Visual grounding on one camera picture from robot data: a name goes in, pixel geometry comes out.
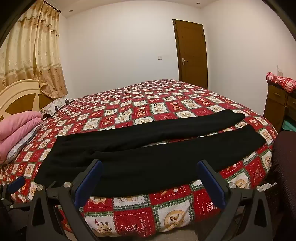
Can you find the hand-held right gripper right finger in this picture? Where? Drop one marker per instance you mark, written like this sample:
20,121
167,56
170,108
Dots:
211,185

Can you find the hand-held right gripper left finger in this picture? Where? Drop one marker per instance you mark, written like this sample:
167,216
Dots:
89,183

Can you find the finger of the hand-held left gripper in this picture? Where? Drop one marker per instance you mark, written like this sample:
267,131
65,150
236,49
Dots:
16,183

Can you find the black knitted sweater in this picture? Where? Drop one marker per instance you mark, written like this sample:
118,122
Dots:
138,162

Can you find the pink folded blanket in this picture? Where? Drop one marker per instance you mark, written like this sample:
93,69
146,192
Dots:
16,129

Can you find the red printed patchwork bedspread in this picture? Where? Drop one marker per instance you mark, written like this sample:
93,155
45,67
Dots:
129,109

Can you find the grey patterned pillow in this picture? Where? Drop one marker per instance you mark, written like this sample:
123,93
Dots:
55,105

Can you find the cream wooden headboard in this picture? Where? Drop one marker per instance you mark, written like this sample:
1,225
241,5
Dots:
20,92

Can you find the teal box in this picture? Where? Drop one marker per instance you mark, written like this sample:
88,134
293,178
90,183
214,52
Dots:
290,126

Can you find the brown wooden dresser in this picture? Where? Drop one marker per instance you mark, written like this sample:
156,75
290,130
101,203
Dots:
275,102

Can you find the red plaid cloth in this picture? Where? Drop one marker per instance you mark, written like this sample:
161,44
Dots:
284,82

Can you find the beige patterned curtain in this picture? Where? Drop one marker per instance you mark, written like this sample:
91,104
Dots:
34,58

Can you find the brown wooden door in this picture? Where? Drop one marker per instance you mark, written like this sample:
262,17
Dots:
192,46

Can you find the wall socket plate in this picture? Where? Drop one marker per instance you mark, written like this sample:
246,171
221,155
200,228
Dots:
279,70

